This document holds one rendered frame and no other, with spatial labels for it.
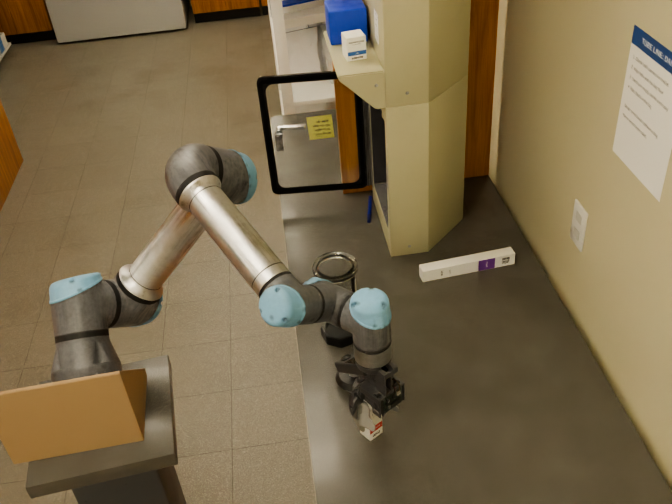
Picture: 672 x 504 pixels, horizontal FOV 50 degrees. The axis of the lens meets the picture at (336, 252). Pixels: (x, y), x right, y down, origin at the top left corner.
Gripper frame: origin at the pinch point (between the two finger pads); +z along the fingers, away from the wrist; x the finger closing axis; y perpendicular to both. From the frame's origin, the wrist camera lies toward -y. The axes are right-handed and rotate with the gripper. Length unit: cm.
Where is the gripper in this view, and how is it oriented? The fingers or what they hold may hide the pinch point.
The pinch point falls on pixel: (370, 417)
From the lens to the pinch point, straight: 162.3
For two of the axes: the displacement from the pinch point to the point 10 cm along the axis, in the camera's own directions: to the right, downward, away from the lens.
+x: 7.6, -4.4, 4.9
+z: 0.7, 8.0, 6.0
